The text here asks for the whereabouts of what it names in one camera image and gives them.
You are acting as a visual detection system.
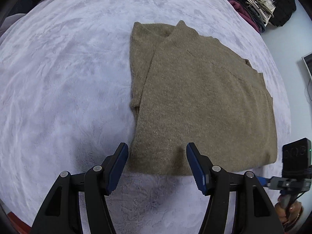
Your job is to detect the maroon folded garment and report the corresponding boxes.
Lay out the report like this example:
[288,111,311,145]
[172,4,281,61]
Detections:
[228,0,262,33]

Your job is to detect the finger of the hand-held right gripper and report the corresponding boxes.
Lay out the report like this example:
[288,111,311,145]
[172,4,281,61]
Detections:
[258,175,271,187]

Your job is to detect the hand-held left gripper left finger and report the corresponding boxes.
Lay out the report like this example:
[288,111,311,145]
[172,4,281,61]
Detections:
[30,142,129,234]

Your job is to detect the person's right hand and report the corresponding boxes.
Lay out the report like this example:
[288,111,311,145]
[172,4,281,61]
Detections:
[275,195,306,233]

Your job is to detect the black backpack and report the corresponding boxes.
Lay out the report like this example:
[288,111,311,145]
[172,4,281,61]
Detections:
[269,0,296,27]

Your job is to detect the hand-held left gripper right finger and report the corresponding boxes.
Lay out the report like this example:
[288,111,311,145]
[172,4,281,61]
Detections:
[186,142,284,234]

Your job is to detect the white plush blanket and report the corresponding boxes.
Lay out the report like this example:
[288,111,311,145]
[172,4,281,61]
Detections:
[0,0,293,232]

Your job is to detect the brown knit sweater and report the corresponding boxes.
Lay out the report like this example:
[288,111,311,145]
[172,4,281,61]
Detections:
[127,20,278,176]

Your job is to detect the white framed monitor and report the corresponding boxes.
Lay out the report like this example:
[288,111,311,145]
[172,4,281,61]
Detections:
[302,52,312,81]

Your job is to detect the pile of folded clothes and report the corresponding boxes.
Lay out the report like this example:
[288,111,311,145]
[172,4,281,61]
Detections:
[230,0,266,28]

